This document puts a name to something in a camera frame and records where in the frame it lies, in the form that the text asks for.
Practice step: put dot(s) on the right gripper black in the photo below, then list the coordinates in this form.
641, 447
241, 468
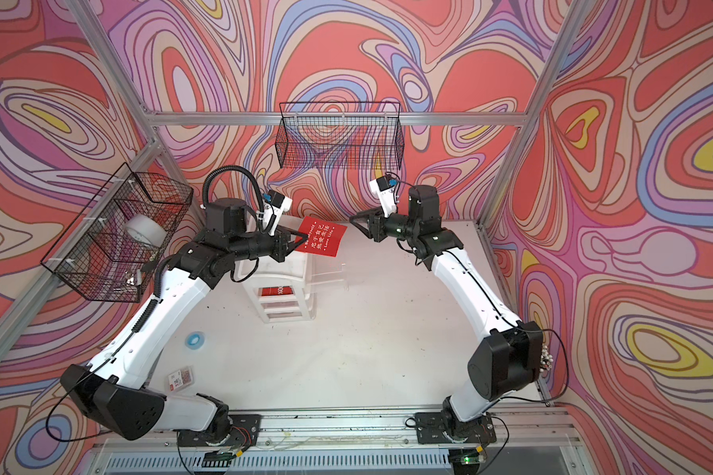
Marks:
375, 225

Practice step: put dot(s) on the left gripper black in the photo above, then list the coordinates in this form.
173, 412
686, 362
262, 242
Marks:
281, 245

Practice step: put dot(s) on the red postcard white text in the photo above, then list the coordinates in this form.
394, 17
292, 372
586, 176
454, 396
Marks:
323, 237

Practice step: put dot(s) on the clear plastic drawer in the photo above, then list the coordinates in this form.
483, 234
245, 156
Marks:
323, 272

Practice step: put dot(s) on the white plastic drawer organizer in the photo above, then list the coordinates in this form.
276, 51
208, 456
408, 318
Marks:
295, 307

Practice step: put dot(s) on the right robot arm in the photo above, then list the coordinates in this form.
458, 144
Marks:
510, 354

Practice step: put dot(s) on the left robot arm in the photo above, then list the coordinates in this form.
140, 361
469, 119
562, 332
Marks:
112, 389

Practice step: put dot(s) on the black clip in basket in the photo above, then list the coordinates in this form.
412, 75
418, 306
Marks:
148, 267

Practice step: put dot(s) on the white tape roll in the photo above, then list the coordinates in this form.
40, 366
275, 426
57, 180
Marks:
146, 231

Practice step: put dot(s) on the small red patterned card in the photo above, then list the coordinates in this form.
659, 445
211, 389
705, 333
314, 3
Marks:
180, 379

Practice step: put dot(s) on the cup of white pencils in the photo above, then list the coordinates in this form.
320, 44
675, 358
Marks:
547, 360

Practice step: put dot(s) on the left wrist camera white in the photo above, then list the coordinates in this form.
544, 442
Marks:
275, 205

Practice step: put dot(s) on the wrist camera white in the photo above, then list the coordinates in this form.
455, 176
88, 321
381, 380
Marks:
275, 205
384, 189

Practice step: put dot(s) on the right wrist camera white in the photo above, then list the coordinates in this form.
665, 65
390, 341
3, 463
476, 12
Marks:
384, 189

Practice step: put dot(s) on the black wire basket back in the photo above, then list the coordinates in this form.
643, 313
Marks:
340, 135

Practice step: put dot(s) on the black wire basket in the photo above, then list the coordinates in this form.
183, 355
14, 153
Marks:
95, 257
340, 135

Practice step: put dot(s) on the black wire basket left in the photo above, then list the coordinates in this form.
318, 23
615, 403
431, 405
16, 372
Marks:
95, 257

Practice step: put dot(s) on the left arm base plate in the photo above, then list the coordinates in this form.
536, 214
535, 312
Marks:
235, 431

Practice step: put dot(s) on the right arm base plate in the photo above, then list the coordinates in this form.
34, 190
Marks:
435, 428

